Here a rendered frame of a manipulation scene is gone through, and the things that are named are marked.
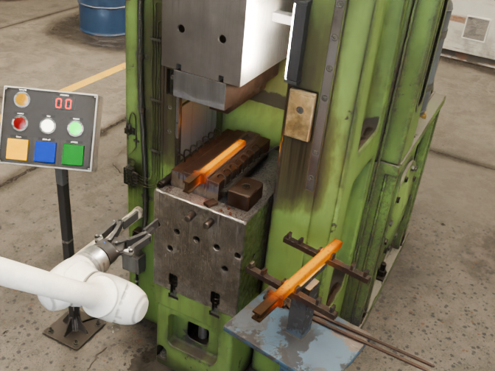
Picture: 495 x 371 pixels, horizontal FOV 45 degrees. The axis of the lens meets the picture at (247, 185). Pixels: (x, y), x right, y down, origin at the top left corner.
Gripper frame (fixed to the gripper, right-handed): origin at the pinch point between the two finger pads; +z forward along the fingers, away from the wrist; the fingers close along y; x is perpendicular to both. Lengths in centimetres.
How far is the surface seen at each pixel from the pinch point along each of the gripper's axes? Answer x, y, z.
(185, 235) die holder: -23.6, -1.9, 29.0
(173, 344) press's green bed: -84, -7, 31
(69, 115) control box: 13, -49, 24
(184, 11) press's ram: 56, -9, 35
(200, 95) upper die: 30.3, -1.7, 35.0
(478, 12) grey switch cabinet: -45, 26, 561
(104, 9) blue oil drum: -71, -316, 368
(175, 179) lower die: -5.5, -10.5, 35.0
